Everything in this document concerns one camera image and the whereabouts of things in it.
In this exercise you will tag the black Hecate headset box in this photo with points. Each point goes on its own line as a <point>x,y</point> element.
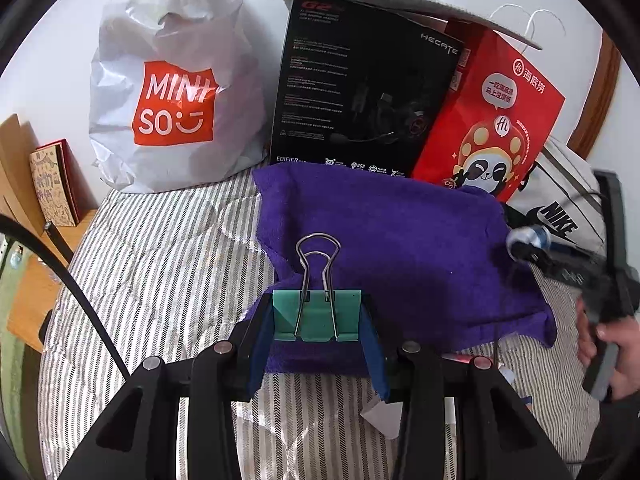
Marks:
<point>359,87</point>

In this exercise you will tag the white paper scrap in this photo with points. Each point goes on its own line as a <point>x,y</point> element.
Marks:
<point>384,417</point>

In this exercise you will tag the wooden door frame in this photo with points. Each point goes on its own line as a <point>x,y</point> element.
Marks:
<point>598,99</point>

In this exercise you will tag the dark jacket sleeve forearm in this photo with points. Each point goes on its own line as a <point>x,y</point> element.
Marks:
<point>614,448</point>

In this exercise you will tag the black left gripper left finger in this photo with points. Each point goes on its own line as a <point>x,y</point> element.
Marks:
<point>229,371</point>

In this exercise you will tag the white Nike bag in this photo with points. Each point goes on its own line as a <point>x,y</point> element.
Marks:
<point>561,193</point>

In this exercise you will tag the red panda paper bag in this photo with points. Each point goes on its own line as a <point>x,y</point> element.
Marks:
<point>495,120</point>

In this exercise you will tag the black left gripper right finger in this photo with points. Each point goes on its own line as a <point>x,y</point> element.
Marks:
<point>403,371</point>

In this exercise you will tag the wooden side table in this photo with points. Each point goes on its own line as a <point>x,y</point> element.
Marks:
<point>37,289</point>

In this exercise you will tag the teal binder clip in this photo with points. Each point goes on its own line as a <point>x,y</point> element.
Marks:
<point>316,316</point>

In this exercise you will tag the white Miniso plastic bag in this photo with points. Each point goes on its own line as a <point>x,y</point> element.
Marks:
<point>175,95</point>

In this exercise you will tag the purple fleece cloth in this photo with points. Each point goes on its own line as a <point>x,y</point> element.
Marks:
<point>433,260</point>

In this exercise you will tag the brown patterned notebook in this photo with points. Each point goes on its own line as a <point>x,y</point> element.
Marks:
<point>53,183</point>

